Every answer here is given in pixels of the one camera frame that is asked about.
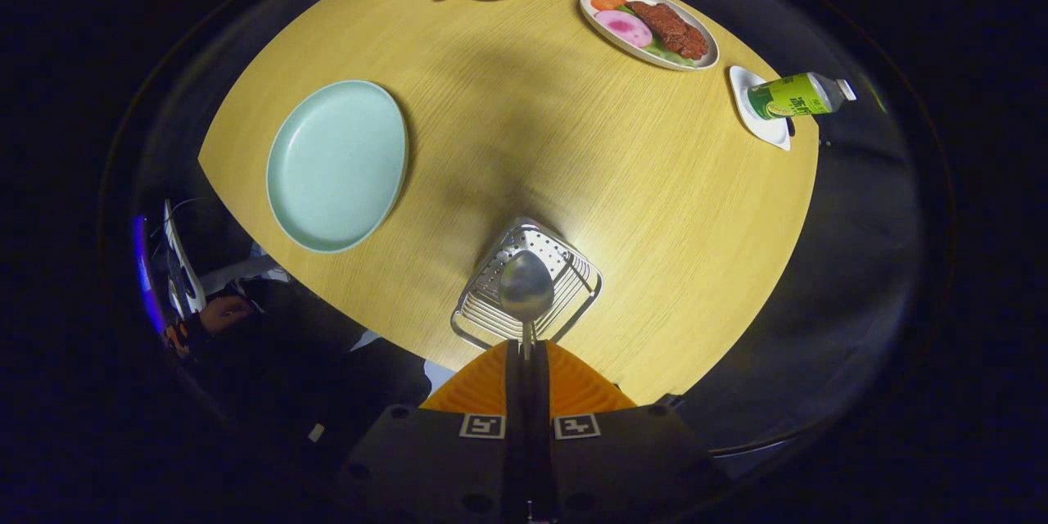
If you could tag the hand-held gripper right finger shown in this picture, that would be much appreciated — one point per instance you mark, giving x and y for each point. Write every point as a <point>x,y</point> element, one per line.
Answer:
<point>539,426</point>

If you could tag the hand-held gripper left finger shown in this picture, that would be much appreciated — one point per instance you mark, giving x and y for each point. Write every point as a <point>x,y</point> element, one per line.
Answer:
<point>517,426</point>

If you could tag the metal spoon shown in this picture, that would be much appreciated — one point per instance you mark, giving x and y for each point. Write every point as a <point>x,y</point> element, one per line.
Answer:
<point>526,286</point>

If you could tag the perforated metal basket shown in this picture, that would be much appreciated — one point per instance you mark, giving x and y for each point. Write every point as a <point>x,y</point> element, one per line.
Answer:
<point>573,274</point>

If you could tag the light green plate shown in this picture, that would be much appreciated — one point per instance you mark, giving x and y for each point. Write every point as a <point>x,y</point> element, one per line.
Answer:
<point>336,168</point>

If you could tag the white square dish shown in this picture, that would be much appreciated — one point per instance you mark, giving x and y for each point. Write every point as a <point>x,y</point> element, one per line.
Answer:
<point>741,94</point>

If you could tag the green lettuce leaf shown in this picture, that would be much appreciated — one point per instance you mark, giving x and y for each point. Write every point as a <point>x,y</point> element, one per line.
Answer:
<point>667,56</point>

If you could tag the white round food plate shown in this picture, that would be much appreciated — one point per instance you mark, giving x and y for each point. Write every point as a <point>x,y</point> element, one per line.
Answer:
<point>602,24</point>

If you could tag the pink round food slice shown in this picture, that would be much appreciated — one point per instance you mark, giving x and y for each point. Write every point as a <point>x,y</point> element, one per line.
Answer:
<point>624,27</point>

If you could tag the green label bottle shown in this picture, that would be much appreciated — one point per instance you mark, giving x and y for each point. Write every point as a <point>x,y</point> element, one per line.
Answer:
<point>790,97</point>

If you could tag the brown meat slices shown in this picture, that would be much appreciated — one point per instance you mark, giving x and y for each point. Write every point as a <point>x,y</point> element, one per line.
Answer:
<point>671,29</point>

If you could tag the orange carrot slice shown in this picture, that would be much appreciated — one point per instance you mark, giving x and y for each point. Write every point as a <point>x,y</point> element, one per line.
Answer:
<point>607,1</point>

